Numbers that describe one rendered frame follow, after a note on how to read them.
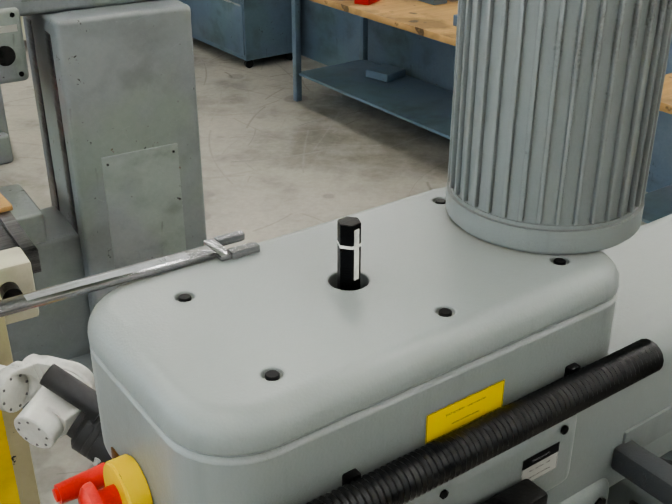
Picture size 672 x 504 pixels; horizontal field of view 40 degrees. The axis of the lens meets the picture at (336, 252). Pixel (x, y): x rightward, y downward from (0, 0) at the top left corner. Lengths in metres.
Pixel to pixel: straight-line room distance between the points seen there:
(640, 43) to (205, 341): 0.45
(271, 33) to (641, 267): 7.28
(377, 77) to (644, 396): 6.18
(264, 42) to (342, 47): 0.70
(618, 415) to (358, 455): 0.39
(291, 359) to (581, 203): 0.32
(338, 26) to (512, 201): 7.30
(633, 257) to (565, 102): 0.41
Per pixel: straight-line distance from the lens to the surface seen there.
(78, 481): 0.92
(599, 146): 0.87
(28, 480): 3.03
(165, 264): 0.86
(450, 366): 0.77
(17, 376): 1.47
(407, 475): 0.76
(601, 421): 1.04
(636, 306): 1.11
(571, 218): 0.89
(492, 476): 0.92
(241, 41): 8.25
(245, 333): 0.76
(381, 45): 7.70
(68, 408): 1.39
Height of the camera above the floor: 2.30
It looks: 27 degrees down
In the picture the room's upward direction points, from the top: straight up
